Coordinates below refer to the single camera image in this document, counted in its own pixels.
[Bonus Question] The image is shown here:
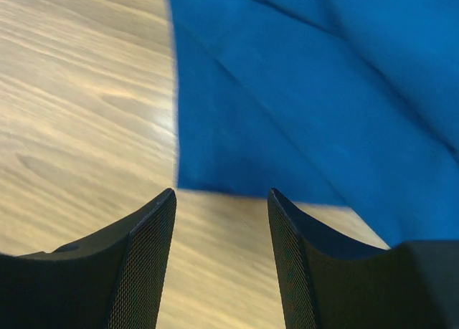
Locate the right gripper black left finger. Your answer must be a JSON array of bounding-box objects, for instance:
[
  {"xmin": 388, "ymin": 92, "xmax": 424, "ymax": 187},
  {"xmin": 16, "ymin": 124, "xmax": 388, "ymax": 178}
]
[{"xmin": 1, "ymin": 189, "xmax": 176, "ymax": 328}]

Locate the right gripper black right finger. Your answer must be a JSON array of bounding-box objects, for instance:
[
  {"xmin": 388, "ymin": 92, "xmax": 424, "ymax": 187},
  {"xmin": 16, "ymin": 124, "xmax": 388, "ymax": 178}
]
[{"xmin": 268, "ymin": 189, "xmax": 458, "ymax": 329}]

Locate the navy blue printed t-shirt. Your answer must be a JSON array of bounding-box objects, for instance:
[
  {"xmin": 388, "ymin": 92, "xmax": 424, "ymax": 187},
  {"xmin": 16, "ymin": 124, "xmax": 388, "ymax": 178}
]
[{"xmin": 169, "ymin": 0, "xmax": 458, "ymax": 246}]

